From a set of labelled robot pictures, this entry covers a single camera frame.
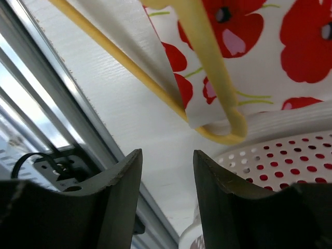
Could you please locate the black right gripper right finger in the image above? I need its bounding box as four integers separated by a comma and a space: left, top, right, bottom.
193, 150, 331, 248

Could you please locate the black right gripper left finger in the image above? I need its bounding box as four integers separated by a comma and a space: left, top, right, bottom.
1, 149, 143, 248

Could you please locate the red poppy print cloth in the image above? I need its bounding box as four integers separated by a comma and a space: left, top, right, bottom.
145, 1, 331, 128

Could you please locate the yellow hanger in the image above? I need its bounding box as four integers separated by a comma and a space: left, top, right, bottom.
51, 1, 247, 145

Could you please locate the white laundry basket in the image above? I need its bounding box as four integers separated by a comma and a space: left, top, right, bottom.
179, 102, 331, 248

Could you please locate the white slotted cable duct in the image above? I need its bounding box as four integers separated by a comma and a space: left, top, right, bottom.
1, 148, 32, 179

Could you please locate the aluminium mounting rail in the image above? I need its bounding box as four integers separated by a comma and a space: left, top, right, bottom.
0, 0, 182, 249

